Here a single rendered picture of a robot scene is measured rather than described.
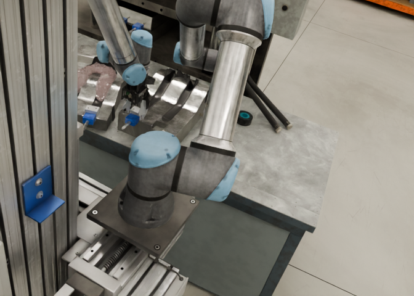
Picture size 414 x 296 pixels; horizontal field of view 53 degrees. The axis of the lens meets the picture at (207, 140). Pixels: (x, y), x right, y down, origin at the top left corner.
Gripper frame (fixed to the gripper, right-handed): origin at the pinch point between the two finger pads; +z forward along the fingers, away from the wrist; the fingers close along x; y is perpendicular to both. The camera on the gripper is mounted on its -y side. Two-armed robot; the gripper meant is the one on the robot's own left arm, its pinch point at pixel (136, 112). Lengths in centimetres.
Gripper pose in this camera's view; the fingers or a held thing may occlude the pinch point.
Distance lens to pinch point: 171.1
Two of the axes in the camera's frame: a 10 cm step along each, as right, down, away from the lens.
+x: 9.1, 3.7, -1.9
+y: -3.7, 5.2, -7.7
